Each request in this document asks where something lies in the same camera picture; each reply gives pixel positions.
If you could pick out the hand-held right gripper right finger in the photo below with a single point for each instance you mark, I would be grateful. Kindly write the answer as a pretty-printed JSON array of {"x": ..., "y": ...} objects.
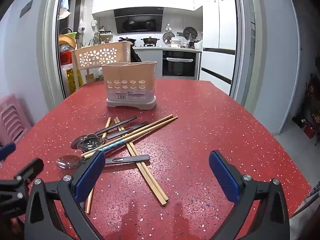
[{"x": 223, "y": 175}]

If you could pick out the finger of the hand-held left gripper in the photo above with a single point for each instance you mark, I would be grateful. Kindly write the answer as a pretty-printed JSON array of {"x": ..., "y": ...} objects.
[
  {"x": 6, "y": 150},
  {"x": 27, "y": 171}
]

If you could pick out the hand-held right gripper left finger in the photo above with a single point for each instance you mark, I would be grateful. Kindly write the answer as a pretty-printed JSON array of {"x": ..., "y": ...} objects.
[{"x": 90, "y": 177}]

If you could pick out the ribbed light wooden chopstick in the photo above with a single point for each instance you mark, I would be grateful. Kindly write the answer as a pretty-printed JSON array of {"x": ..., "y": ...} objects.
[{"x": 89, "y": 203}]

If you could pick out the blue patterned long utensil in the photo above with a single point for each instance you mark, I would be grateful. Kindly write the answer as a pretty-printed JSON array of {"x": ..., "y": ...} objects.
[{"x": 115, "y": 145}]

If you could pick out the beige plastic utensil holder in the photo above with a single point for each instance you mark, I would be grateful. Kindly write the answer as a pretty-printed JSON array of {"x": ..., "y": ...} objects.
[{"x": 130, "y": 80}]

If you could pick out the stack of pink plastic stools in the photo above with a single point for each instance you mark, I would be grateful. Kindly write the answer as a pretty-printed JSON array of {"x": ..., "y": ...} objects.
[{"x": 12, "y": 120}]

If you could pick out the yellow cooking oil bottle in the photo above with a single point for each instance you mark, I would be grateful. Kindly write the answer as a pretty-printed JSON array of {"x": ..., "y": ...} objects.
[{"x": 72, "y": 80}]

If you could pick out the red plastic basket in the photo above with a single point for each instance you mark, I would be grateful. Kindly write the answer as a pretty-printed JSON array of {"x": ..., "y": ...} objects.
[{"x": 65, "y": 57}]

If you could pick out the black built-in oven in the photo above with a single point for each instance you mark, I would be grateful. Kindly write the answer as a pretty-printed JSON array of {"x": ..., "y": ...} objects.
[{"x": 178, "y": 66}]

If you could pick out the metal bowl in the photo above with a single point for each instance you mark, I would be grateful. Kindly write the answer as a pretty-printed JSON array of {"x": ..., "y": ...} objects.
[{"x": 66, "y": 48}]

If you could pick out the yellow round basin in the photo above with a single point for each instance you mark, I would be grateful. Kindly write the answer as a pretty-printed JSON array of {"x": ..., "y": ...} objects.
[{"x": 66, "y": 40}]

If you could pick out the beige flower cutout storage cart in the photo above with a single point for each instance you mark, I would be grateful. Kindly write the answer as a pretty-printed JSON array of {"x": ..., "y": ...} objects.
[{"x": 123, "y": 53}]

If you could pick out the black plastic bag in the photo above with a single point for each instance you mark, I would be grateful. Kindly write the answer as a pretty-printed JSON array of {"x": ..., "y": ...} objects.
[{"x": 135, "y": 55}]

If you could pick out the white rice cooker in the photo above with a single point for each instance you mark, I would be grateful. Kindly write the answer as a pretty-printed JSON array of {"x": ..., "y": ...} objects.
[{"x": 198, "y": 45}]

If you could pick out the green plastic basin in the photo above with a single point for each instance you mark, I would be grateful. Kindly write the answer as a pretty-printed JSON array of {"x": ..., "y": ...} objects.
[{"x": 71, "y": 34}]

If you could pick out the white steamer pot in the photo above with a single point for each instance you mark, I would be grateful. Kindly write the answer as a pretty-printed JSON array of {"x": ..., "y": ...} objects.
[{"x": 176, "y": 42}]

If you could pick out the spice rack with bottles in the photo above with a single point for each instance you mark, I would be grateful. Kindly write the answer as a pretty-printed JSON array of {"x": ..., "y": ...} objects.
[{"x": 105, "y": 36}]

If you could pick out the black wok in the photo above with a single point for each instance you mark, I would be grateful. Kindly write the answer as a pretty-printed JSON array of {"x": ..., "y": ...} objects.
[{"x": 127, "y": 40}]

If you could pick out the white hanging plastic bag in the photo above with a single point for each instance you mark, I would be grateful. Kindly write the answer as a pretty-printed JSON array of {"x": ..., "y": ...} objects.
[{"x": 81, "y": 26}]

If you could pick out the white refrigerator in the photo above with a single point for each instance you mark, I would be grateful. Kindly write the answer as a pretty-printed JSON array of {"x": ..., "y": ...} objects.
[{"x": 215, "y": 30}]

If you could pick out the large round hanging rack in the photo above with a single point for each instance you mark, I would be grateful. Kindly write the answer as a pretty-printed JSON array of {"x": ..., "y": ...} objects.
[{"x": 190, "y": 33}]

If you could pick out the small round hanging rack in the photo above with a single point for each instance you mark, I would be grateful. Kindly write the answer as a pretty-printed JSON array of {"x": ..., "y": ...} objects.
[{"x": 168, "y": 37}]

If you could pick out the dark cooking pot with lid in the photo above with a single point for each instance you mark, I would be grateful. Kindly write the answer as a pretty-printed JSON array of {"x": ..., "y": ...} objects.
[{"x": 150, "y": 40}]

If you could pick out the black range hood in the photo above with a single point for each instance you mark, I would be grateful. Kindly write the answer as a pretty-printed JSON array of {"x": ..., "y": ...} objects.
[{"x": 137, "y": 22}]

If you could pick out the dark wall switch panel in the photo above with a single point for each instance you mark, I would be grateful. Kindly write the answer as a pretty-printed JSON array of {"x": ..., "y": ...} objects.
[{"x": 26, "y": 8}]

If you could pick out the white wall socket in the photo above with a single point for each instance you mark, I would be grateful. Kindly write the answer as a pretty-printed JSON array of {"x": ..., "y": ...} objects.
[{"x": 94, "y": 23}]

